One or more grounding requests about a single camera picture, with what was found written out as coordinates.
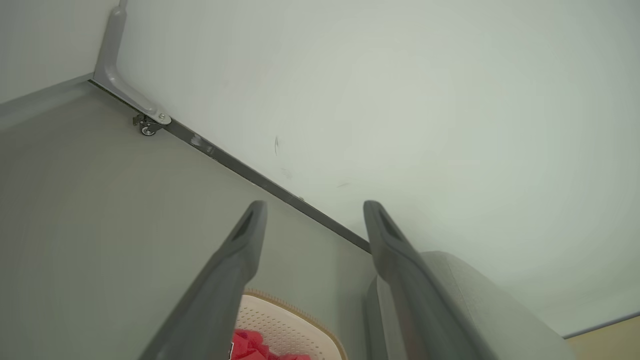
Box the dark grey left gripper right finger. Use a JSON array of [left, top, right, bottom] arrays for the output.
[[363, 200, 493, 360]]

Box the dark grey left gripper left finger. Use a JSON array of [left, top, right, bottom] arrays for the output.
[[139, 200, 268, 360]]

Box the red and white garment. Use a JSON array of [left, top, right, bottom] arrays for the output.
[[231, 327, 313, 360]]

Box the grey fabric sofa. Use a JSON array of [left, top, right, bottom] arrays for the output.
[[363, 251, 576, 360]]

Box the beige perforated laundry basket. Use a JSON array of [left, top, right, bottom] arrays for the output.
[[231, 289, 348, 360]]

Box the black baseboard strip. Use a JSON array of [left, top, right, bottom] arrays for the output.
[[90, 80, 372, 254]]

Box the small black caster wheel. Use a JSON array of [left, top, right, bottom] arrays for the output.
[[133, 114, 163, 137]]

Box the grey baseboard strip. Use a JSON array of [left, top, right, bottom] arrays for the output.
[[0, 75, 94, 113]]

